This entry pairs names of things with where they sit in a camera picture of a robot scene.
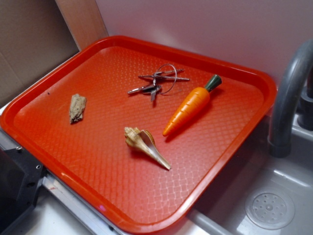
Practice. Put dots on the beige wood chip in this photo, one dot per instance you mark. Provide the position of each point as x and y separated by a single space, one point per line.
77 107

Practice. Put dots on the red plastic tray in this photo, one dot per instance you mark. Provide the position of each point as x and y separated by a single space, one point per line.
129 188

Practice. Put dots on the tan spiral seashell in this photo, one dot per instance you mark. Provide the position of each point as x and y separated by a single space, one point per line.
143 141

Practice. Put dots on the orange toy carrot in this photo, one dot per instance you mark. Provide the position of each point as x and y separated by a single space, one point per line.
196 100

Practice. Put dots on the grey curved faucet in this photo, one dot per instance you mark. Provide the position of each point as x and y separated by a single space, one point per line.
287 100

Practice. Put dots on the grey sink basin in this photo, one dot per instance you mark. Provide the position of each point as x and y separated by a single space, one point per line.
221 208

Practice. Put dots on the round sink drain strainer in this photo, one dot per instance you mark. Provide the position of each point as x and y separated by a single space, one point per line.
269 208

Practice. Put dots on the brown cardboard panel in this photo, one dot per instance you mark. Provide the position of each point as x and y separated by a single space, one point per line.
34 39

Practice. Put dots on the dark grey faucet knob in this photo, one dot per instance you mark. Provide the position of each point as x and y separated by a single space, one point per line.
305 106

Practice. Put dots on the metal keys on wire ring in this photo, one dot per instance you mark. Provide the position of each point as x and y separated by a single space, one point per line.
165 73

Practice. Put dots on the black metal bracket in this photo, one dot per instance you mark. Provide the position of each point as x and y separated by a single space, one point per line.
20 179

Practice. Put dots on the aluminium rail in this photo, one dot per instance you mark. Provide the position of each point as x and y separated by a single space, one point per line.
71 202

